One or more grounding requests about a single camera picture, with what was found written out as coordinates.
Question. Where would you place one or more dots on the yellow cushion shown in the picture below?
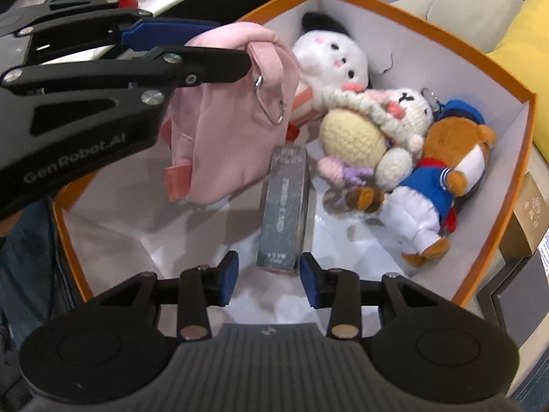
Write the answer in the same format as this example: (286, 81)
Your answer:
(523, 52)

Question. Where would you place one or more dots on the beige sofa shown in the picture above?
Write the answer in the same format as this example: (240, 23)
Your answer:
(486, 24)

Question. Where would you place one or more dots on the gold small box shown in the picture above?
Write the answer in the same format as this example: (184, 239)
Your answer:
(528, 224)

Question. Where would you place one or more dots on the crochet bunny plush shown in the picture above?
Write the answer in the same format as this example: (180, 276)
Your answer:
(372, 136)

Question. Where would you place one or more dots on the dark grey box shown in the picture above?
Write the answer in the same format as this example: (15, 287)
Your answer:
(284, 210)

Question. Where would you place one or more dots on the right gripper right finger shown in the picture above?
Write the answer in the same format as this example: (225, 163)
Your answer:
(335, 289)

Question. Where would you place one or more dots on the white dog plush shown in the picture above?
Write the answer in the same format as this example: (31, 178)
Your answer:
(329, 59)

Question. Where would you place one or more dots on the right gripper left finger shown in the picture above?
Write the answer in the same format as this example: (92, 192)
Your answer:
(202, 287)

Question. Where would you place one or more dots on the brown bear sailor plush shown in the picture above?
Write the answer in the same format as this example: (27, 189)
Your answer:
(420, 212)

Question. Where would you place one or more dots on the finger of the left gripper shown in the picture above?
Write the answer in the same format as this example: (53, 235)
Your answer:
(80, 25)
(161, 67)

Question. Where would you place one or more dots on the left jeans leg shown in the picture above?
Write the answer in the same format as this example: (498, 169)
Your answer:
(36, 283)

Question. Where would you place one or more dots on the pink fabric pouch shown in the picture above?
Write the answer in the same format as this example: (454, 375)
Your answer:
(221, 135)

